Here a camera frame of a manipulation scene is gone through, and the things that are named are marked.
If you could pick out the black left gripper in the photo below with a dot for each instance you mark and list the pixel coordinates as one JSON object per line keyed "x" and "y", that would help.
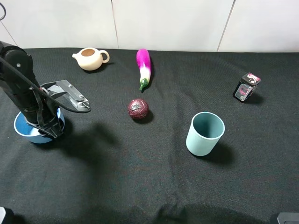
{"x": 38, "y": 111}

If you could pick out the blue bowl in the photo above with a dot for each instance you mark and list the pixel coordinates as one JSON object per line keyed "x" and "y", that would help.
{"x": 32, "y": 133}

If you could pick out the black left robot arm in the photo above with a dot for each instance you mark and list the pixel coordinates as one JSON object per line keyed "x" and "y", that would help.
{"x": 19, "y": 83}

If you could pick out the beige ceramic teapot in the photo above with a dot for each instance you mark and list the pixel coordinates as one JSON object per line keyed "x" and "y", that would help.
{"x": 90, "y": 59}

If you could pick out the dark red ball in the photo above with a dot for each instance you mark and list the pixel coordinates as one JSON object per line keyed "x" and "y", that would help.
{"x": 138, "y": 108}

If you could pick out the purple toy eggplant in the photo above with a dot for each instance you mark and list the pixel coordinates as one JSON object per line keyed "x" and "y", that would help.
{"x": 144, "y": 64}

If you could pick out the black tablecloth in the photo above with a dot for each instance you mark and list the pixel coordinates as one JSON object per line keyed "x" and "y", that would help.
{"x": 108, "y": 168}

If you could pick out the teal cup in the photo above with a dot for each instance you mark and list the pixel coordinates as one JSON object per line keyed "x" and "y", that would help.
{"x": 205, "y": 131}

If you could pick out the black gum box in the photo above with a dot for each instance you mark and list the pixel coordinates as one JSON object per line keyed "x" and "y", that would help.
{"x": 246, "y": 86}

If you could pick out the metal wrist camera bracket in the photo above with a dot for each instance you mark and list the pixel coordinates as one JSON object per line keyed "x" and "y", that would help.
{"x": 66, "y": 89}

